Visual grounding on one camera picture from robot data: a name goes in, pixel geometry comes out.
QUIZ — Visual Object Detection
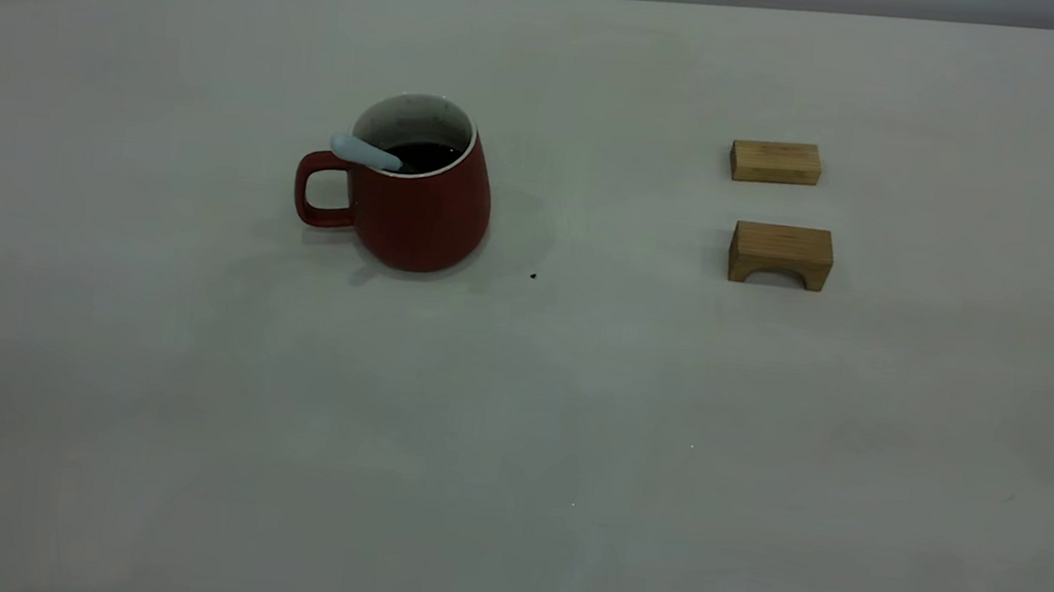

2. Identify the spoon with light blue handle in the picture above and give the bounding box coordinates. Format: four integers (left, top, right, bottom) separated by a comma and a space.
326, 132, 406, 175

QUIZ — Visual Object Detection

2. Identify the arched wooden block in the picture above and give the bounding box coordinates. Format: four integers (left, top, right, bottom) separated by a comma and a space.
726, 219, 837, 295

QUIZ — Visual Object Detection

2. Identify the red ceramic mug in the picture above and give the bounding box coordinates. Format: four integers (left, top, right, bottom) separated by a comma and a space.
287, 81, 503, 280

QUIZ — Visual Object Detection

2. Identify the rectangular wooden block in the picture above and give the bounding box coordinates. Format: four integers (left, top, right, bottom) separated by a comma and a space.
728, 137, 825, 190

